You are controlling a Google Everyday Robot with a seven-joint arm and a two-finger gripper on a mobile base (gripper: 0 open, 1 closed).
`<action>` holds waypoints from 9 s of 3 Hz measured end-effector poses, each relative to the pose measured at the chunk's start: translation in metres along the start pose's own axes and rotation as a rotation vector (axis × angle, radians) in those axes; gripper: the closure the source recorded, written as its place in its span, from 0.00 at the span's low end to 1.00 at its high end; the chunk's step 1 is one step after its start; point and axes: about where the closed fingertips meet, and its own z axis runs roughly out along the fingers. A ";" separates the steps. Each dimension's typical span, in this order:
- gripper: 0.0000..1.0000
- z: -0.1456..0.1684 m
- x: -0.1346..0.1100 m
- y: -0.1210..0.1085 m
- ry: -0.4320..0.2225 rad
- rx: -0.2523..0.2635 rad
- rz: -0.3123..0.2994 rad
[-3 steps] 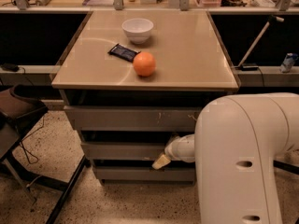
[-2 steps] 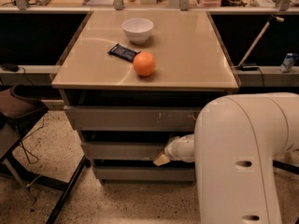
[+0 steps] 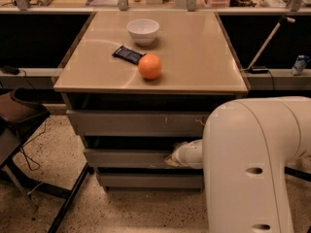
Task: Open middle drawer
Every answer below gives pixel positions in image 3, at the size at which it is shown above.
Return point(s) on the grey top drawer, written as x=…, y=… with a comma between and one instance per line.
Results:
x=137, y=124

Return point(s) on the dark blue snack bar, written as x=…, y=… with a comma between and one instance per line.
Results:
x=128, y=55

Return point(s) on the white ceramic bowl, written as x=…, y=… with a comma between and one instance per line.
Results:
x=142, y=31

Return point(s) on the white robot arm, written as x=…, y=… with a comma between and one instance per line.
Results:
x=245, y=147

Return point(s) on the white stick with black base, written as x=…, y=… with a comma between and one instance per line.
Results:
x=252, y=68

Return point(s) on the grey drawer cabinet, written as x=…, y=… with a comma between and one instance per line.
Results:
x=141, y=82

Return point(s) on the grey bottom drawer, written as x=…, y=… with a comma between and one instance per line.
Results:
x=151, y=181

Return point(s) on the dark chair at left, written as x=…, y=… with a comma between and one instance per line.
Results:
x=19, y=119

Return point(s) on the orange fruit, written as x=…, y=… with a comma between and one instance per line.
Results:
x=149, y=66

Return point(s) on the black power adapter at left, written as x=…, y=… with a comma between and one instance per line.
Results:
x=10, y=70

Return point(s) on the blue white can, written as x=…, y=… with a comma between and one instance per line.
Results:
x=300, y=64

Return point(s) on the grey drawer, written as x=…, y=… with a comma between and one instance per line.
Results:
x=151, y=181
x=149, y=159
x=137, y=124

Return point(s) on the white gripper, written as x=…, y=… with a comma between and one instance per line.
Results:
x=179, y=154

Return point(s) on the black office chair at right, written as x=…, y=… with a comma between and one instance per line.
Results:
x=298, y=174

